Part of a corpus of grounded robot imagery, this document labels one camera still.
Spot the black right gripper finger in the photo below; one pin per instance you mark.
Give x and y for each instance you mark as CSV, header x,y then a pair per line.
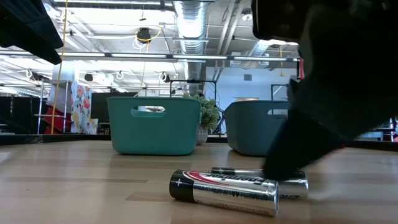
x,y
295,146

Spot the silver Energizer AA battery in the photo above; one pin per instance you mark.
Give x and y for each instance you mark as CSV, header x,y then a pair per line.
x,y
224,194
292,188

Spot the blue plastic bin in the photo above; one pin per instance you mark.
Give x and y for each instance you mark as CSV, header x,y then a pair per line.
x,y
248,130

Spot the green plastic bin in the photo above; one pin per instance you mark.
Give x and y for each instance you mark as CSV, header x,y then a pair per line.
x,y
155,137

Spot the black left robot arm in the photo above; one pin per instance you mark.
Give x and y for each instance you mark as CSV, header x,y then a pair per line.
x,y
25,25

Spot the red desk lamp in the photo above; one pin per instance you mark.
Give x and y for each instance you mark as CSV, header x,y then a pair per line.
x,y
301,70

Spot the small green potted plant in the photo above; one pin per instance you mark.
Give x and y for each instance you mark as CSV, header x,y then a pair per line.
x,y
210,113

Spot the overhead light bar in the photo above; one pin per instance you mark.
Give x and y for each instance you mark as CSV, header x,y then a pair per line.
x,y
140,56

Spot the black monitor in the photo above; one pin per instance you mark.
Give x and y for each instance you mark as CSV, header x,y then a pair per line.
x,y
99,109

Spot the floral banner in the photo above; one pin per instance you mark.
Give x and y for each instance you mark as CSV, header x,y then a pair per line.
x,y
81,105

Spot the red panel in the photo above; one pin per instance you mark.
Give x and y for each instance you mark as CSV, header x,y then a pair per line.
x,y
59,124

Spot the metal rack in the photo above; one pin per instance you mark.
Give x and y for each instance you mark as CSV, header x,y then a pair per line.
x,y
40,105

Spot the black partition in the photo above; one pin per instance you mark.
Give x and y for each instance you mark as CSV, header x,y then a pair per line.
x,y
23,113

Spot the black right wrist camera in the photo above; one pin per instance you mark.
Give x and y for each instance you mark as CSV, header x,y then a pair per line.
x,y
273,18

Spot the silver ventilation duct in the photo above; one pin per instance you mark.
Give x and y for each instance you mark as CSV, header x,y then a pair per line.
x,y
194,74

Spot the black ceiling dome camera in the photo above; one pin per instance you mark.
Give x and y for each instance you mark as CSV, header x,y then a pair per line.
x,y
144,35

